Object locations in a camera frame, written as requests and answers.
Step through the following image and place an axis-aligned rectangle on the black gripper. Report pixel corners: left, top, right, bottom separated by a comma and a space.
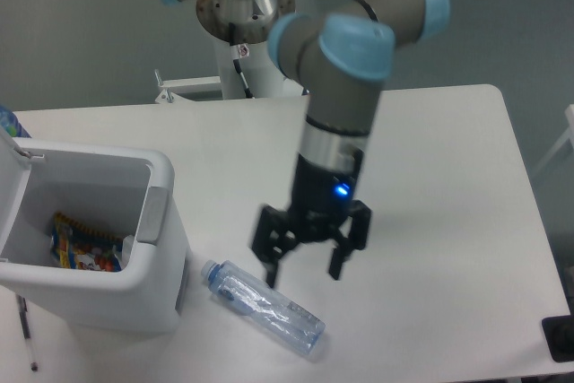
251, 149, 372, 289

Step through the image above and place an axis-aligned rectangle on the clear blue plastic bottle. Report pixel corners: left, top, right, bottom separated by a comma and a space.
201, 260, 326, 354

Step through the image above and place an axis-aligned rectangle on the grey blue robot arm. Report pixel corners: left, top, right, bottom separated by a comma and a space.
162, 0, 450, 285

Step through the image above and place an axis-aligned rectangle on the white plastic trash can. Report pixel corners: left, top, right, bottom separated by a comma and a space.
1, 135, 190, 333

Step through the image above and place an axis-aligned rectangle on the colourful snack wrapper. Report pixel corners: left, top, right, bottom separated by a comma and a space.
50, 213, 123, 273

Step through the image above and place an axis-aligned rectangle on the black device at table edge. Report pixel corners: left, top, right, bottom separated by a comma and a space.
542, 315, 573, 363

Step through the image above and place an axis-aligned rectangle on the black pen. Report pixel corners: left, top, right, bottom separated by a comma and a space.
16, 295, 39, 372

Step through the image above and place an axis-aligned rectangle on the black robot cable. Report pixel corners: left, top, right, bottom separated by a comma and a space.
227, 21, 257, 100

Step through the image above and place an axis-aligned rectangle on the white frame at right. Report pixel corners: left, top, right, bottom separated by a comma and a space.
532, 104, 573, 184

